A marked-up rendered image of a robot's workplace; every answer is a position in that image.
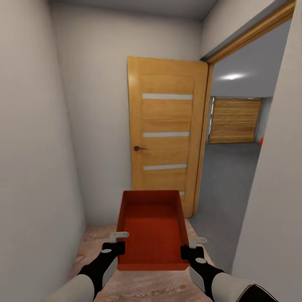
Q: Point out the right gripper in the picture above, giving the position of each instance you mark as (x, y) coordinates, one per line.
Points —
(186, 251)

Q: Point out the garage door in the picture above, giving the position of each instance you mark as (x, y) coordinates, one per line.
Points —
(233, 120)

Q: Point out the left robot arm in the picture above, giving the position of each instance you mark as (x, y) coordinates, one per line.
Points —
(93, 277)

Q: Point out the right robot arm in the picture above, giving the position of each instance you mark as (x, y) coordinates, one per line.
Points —
(217, 284)

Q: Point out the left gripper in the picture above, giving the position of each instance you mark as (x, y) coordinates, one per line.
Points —
(119, 246)

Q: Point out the storage box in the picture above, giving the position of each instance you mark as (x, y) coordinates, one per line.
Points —
(156, 226)

